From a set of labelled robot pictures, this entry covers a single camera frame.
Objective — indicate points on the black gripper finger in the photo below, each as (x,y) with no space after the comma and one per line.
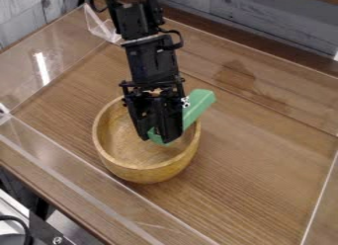
(142,116)
(169,111)

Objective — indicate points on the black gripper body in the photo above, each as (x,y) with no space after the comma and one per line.
(156,81)

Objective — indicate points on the green rectangular block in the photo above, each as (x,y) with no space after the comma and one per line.
(196,104)

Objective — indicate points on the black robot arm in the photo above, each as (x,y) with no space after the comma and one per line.
(138,20)

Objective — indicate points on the brown wooden bowl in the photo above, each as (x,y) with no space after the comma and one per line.
(135,160)

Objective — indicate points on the clear acrylic corner bracket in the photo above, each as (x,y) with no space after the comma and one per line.
(101,28)

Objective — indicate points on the clear acrylic tray wall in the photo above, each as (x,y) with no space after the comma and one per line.
(107,208)

